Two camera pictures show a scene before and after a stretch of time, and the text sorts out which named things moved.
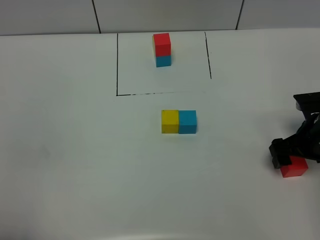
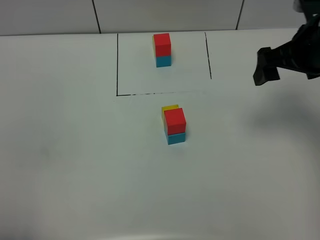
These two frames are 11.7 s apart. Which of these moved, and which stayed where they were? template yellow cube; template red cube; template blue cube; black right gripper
Moved: black right gripper
Stayed: template yellow cube; template blue cube; template red cube
